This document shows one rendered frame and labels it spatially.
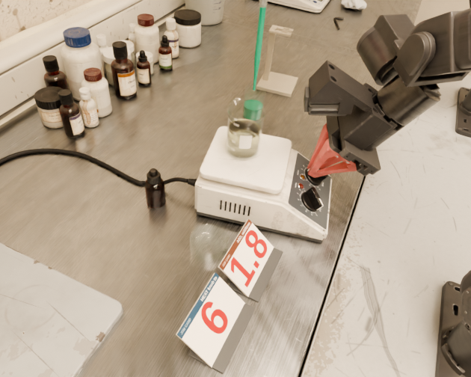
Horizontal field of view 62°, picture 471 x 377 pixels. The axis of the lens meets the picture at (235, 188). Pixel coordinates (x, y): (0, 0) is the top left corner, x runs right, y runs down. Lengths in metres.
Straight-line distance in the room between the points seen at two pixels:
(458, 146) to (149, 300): 0.67
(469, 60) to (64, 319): 0.51
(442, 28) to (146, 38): 0.66
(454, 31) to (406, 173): 0.37
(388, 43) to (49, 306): 0.52
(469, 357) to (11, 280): 0.55
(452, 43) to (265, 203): 0.29
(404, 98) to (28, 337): 0.52
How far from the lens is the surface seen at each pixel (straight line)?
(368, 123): 0.52
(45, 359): 0.51
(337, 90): 0.50
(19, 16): 0.89
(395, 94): 0.52
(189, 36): 1.05
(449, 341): 0.56
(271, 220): 0.57
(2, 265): 0.60
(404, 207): 0.71
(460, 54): 0.46
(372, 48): 0.56
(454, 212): 0.75
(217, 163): 0.56
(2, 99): 0.84
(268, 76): 0.93
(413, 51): 0.48
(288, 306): 0.54
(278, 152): 0.60
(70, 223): 0.63
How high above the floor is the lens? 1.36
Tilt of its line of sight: 45 degrees down
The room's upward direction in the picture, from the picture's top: 6 degrees clockwise
